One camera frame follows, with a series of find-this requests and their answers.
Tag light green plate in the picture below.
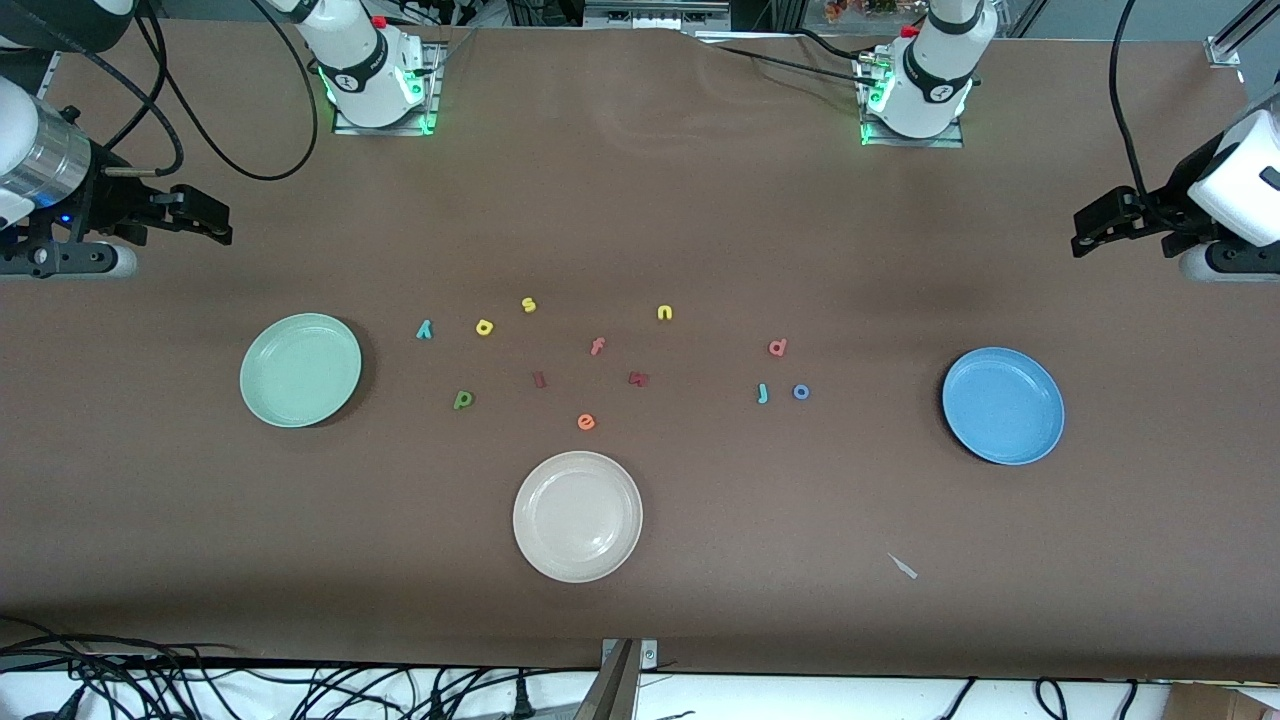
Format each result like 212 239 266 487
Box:
239 313 363 429

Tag blue plate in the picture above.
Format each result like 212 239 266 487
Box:
941 347 1066 466

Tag cream white plate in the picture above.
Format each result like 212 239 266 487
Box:
512 451 644 584

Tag brown cardboard box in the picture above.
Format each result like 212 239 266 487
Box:
1165 683 1280 720

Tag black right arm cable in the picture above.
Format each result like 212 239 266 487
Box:
100 0 320 183

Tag black table cable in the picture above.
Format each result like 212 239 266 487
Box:
700 28 886 87

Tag tangled black floor cable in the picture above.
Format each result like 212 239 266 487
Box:
0 618 601 720

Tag grey metal rail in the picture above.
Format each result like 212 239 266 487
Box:
585 0 731 29

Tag metal table clamp bracket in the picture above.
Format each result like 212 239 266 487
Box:
575 638 659 720

